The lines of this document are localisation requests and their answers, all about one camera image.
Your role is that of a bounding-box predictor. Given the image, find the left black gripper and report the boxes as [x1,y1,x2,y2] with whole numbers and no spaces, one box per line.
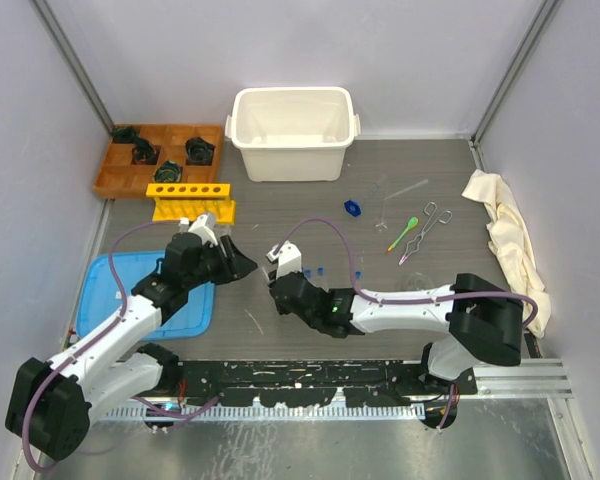
[184,235,256,290]

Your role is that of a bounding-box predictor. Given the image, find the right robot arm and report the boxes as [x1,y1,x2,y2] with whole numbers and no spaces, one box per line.
[267,271,523,394]

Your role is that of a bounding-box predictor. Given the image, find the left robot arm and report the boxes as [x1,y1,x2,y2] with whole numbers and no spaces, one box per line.
[5,232,257,461]

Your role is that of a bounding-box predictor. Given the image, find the yellow test tube rack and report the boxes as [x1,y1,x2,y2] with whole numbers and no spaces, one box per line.
[145,183,237,225]

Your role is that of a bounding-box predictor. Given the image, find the blue hexagonal cap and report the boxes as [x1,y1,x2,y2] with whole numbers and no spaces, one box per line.
[344,199,362,217]

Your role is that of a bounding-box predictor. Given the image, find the rolled tie yellow floral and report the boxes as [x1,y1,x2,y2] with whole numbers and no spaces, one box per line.
[153,160,183,183]

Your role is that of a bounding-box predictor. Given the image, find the rolled tie brown blue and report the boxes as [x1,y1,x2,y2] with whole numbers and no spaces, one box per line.
[185,136,215,166]

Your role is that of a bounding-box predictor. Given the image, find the wooden compartment tray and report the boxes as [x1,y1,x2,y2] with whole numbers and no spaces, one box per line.
[93,124,224,199]

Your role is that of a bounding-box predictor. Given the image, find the white plastic bin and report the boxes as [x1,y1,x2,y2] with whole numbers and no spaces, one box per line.
[225,87,361,182]

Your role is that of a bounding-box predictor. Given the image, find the blue plastic tray lid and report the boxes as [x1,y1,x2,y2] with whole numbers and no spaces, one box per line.
[74,251,215,342]

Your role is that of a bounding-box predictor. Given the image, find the rolled tie orange pattern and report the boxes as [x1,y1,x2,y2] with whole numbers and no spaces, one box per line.
[131,137,159,165]

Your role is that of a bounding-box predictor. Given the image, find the green rainbow spoon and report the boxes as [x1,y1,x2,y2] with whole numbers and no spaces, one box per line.
[386,217,419,253]

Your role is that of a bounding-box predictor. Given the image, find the rolled tie dark green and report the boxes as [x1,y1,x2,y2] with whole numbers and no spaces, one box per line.
[111,125,138,144]

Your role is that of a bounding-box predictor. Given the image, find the metal crucible tongs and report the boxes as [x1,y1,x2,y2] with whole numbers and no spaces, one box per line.
[398,202,453,266]

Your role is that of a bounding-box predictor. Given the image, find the cream cloth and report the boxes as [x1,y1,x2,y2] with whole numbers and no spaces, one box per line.
[462,169,552,338]

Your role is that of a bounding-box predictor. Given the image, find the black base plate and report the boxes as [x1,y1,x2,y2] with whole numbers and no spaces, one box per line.
[122,359,479,409]

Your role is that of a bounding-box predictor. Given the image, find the aluminium rail frame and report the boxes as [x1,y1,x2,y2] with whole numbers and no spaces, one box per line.
[28,357,574,422]

